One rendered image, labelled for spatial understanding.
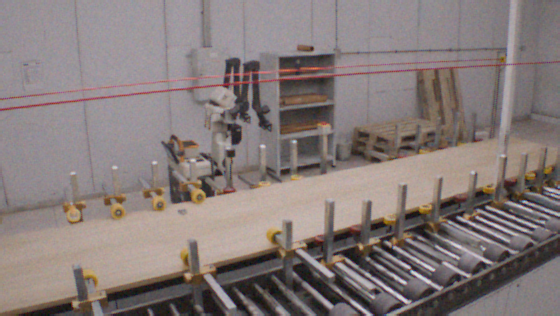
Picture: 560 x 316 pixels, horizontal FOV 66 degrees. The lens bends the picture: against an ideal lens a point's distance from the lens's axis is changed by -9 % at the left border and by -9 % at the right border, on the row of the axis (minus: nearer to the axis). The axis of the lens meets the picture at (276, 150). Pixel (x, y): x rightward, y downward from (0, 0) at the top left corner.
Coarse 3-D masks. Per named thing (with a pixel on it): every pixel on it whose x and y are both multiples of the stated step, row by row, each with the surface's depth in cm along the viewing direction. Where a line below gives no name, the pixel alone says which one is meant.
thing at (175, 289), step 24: (552, 168) 358; (480, 192) 313; (504, 192) 329; (408, 216) 281; (336, 240) 256; (240, 264) 229; (264, 264) 236; (144, 288) 207; (168, 288) 213; (48, 312) 187; (72, 312) 193
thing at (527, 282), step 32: (512, 192) 308; (416, 224) 265; (320, 256) 233; (512, 256) 270; (544, 256) 241; (224, 288) 210; (448, 288) 200; (480, 288) 214; (512, 288) 229; (544, 288) 250
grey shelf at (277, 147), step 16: (272, 64) 567; (288, 64) 617; (304, 64) 629; (320, 64) 634; (288, 80) 623; (304, 80) 635; (320, 80) 640; (336, 80) 607; (272, 96) 579; (336, 96) 613; (272, 112) 585; (288, 112) 634; (304, 112) 647; (320, 112) 652; (272, 128) 592; (272, 144) 598; (288, 144) 647; (304, 144) 659; (320, 144) 665; (272, 160) 604; (288, 160) 625; (304, 160) 624; (320, 160) 625
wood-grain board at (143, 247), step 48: (480, 144) 405; (528, 144) 403; (240, 192) 303; (288, 192) 302; (336, 192) 301; (384, 192) 299; (432, 192) 297; (0, 240) 234; (48, 240) 235; (96, 240) 237; (144, 240) 238; (240, 240) 238; (0, 288) 189; (48, 288) 191; (96, 288) 193
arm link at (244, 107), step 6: (252, 60) 401; (246, 66) 394; (252, 66) 396; (246, 72) 396; (246, 78) 398; (246, 84) 399; (246, 90) 400; (240, 96) 403; (246, 96) 402; (246, 102) 400; (240, 108) 401; (246, 108) 402
